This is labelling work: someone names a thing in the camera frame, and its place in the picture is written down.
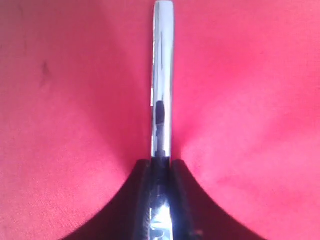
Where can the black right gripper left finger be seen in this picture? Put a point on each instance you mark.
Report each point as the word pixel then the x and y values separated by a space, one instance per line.
pixel 123 218

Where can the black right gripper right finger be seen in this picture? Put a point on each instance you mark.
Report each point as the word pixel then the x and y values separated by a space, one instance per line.
pixel 195 216

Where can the steel table knife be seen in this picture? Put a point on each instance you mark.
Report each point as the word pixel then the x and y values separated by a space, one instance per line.
pixel 157 221

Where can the red table cloth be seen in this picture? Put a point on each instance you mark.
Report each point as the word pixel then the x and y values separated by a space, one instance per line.
pixel 75 116

